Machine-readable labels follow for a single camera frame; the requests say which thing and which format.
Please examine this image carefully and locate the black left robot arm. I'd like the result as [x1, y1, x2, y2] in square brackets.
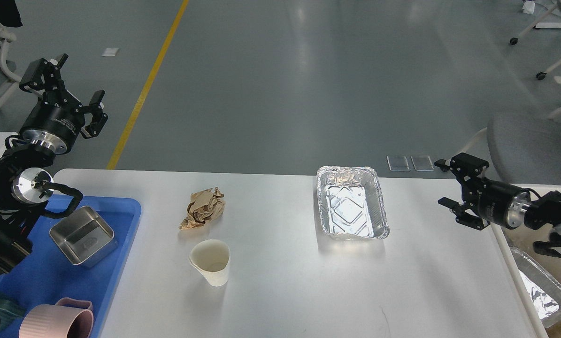
[0, 54, 108, 275]

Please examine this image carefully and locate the white paper cup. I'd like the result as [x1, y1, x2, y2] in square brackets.
[189, 239, 231, 287]

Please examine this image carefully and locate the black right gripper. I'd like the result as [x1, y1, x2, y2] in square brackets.
[433, 153, 530, 230]

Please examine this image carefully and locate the aluminium foil tray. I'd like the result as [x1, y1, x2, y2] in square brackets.
[316, 166, 390, 240]

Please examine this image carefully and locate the crumpled brown paper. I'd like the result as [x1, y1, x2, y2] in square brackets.
[178, 187, 226, 230]

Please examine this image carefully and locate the small stainless steel tray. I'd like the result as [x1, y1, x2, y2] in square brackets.
[49, 206, 118, 269]

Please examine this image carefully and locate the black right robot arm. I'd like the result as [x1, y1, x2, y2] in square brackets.
[434, 153, 561, 259]

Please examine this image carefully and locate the white bin at right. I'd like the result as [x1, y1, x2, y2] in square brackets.
[482, 183, 561, 338]

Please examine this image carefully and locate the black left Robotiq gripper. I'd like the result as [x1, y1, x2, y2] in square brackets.
[19, 54, 108, 155]

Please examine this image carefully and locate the teal mug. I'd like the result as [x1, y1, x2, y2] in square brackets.
[0, 291, 26, 333]

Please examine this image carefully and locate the blue plastic tray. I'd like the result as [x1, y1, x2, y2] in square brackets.
[0, 196, 141, 338]

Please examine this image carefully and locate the pink HOME mug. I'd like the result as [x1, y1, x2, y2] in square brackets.
[18, 297, 94, 338]

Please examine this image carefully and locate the grey office chair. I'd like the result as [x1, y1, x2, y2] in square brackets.
[461, 113, 561, 185]

